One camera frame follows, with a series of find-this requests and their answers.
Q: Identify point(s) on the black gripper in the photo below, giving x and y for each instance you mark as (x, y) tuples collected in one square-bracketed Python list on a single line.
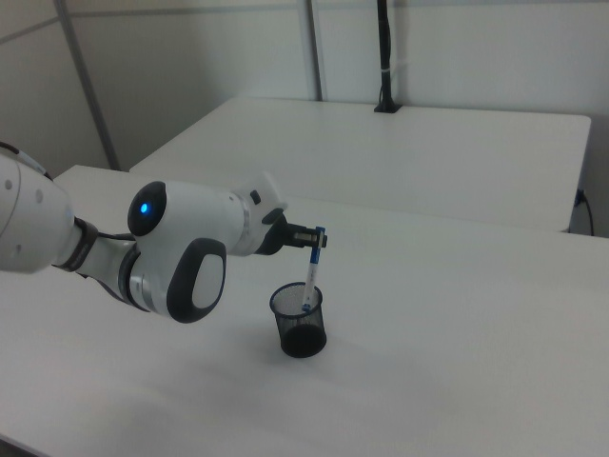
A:
[(278, 235)]

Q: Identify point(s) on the blue and white marker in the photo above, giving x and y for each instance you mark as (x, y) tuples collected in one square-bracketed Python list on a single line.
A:
[(312, 271)]

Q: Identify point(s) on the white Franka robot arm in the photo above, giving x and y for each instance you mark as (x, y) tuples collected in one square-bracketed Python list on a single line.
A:
[(190, 238)]

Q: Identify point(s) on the white background table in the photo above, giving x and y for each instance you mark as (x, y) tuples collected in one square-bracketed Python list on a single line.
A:
[(380, 157)]

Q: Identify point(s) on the black mesh pen holder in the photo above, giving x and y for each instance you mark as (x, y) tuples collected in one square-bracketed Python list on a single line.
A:
[(304, 340)]

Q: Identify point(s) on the grey metal partition post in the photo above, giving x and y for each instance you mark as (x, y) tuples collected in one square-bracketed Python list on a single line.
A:
[(316, 47), (90, 95)]

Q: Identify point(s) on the black camera pole with clamp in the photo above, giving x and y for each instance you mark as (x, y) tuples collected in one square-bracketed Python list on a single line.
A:
[(386, 47)]

